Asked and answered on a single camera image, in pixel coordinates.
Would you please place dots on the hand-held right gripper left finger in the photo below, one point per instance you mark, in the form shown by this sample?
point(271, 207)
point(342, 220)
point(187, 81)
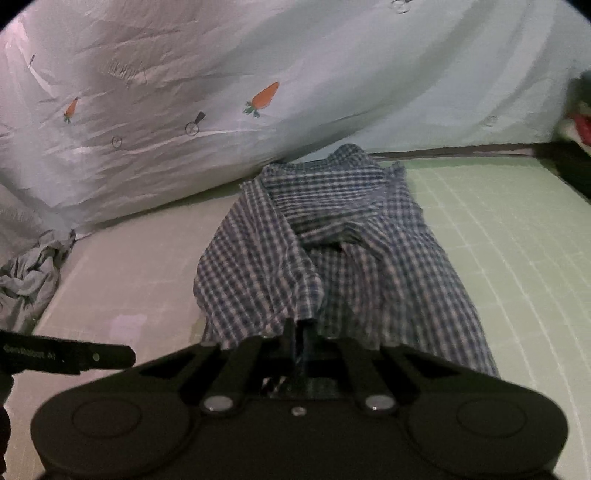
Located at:
point(235, 369)

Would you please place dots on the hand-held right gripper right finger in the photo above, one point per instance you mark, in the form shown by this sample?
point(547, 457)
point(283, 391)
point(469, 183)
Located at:
point(367, 374)

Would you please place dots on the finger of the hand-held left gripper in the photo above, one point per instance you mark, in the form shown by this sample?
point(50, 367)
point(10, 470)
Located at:
point(111, 357)

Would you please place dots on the blue checked shirt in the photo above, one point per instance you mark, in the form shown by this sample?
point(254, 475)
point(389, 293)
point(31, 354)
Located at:
point(369, 258)

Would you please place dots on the crumpled grey garment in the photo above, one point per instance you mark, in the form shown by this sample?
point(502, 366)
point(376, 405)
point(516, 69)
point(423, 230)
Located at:
point(32, 281)

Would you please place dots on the green grid bed sheet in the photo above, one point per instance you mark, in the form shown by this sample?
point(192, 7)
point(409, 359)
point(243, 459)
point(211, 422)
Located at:
point(508, 254)

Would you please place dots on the folded dark garment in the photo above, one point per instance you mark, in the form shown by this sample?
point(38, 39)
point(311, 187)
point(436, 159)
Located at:
point(572, 166)

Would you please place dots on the carrot print duvet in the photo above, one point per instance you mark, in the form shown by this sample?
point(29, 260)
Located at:
point(231, 55)

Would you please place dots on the folded red garment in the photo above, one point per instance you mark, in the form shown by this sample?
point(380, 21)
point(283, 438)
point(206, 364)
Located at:
point(579, 128)

